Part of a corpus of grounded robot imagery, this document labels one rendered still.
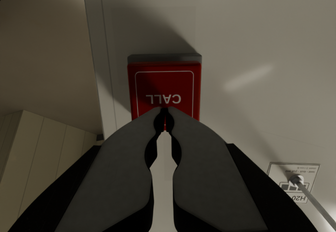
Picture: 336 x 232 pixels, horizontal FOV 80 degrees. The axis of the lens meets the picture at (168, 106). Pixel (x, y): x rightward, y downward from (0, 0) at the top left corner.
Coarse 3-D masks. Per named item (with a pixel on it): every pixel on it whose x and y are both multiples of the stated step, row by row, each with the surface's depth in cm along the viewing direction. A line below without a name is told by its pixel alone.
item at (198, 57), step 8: (128, 56) 15; (136, 56) 15; (144, 56) 15; (152, 56) 15; (160, 56) 15; (168, 56) 15; (176, 56) 15; (184, 56) 15; (192, 56) 15; (200, 56) 15; (200, 88) 16
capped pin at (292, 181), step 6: (294, 174) 20; (288, 180) 21; (294, 180) 20; (300, 180) 20; (294, 186) 21; (300, 186) 20; (306, 192) 19; (312, 198) 18; (318, 204) 17; (318, 210) 17; (324, 210) 17; (324, 216) 16; (330, 216) 16; (330, 222) 16
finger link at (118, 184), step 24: (144, 120) 11; (120, 144) 9; (144, 144) 9; (96, 168) 8; (120, 168) 8; (144, 168) 8; (96, 192) 7; (120, 192) 7; (144, 192) 7; (72, 216) 6; (96, 216) 6; (120, 216) 6; (144, 216) 7
